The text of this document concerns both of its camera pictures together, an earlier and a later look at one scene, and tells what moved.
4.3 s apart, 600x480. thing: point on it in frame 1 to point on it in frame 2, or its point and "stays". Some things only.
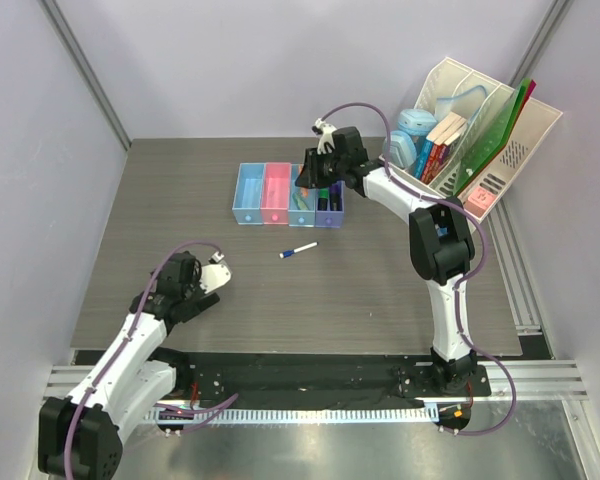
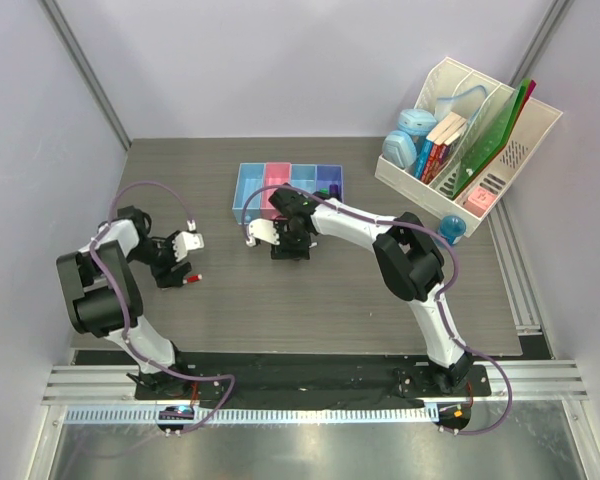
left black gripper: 200,299 to 164,276
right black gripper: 309,176 to 286,252
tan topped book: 447,130 stays
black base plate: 220,379 stays
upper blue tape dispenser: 416,122 stays
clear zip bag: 465,104 stays
